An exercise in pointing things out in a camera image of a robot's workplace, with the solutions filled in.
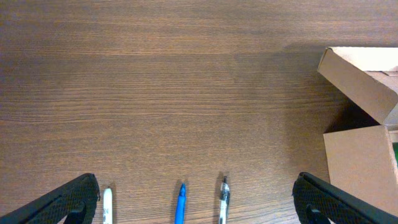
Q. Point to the open cardboard box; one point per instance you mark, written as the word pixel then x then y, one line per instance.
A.
pixel 358 144

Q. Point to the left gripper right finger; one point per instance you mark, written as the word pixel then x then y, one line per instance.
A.
pixel 317 201

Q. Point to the black white marker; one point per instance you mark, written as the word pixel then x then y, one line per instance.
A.
pixel 108 206

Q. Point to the green tape roll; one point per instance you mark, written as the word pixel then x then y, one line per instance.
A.
pixel 395 148

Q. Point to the black ballpoint pen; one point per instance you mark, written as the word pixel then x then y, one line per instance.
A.
pixel 224 201

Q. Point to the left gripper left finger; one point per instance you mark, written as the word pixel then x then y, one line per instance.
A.
pixel 73 202

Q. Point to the blue ballpoint pen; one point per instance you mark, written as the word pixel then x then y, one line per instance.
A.
pixel 180 207

